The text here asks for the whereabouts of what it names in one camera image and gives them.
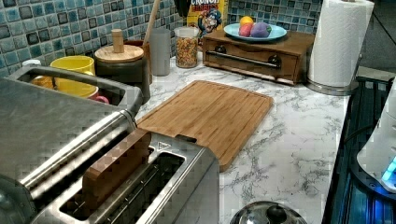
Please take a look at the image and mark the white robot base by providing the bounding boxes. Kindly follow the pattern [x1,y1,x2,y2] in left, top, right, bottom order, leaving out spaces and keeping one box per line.
[350,77,395,201]

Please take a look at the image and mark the stainless steel toaster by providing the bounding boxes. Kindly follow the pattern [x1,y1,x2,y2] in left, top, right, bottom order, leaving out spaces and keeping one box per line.
[32,132,219,224]

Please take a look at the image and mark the bamboo cutting board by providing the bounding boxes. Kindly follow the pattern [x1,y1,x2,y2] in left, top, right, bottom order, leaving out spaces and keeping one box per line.
[137,80,273,172]

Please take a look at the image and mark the glass jar of cereal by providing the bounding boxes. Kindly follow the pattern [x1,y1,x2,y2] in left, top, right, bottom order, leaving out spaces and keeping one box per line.
[175,26,199,68]

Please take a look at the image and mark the grey plastic cup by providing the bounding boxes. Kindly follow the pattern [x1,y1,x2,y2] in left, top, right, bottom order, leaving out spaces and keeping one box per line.
[149,28,171,77]

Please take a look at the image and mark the light blue plate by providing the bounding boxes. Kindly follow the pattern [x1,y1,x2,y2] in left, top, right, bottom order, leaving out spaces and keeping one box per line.
[223,23,287,42]

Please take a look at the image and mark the black canister with wooden lid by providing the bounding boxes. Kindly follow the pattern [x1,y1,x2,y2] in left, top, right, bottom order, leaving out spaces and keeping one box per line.
[94,29,150,104]

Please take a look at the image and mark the red toy fruit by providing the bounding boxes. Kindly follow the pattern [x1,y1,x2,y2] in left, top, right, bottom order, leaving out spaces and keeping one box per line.
[238,23,253,37]

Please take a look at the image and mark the yellow cereal box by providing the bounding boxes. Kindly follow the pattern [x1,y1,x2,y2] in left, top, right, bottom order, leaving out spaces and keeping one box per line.
[187,0,229,37]

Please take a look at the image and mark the wooden toy oven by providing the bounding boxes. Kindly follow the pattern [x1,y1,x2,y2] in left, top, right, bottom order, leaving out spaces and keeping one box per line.
[203,31,315,86]

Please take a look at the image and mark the purple toy vegetable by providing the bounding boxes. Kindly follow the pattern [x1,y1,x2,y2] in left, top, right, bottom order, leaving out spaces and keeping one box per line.
[250,22,272,38]

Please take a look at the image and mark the pink mug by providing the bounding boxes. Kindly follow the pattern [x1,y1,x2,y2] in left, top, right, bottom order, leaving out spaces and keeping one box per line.
[88,88,109,104]

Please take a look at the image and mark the brown toast slice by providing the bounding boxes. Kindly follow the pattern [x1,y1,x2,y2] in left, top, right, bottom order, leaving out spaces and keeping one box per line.
[82,129,151,210]

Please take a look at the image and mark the yellow toy fruit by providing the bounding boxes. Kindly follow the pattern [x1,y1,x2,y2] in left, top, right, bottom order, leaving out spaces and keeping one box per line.
[239,16,254,26]

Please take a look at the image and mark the yellow mug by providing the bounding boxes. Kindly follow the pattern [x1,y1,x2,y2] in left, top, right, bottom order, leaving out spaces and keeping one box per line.
[50,56,96,98]

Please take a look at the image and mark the metal paper towel holder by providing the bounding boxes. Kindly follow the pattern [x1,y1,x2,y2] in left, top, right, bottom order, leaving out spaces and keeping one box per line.
[304,53,363,96]

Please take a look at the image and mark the white paper towel roll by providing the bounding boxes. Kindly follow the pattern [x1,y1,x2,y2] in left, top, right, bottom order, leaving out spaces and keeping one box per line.
[307,0,375,88]

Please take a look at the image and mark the wooden utensil handle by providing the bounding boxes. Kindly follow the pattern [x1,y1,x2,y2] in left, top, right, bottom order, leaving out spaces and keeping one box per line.
[143,0,161,45]

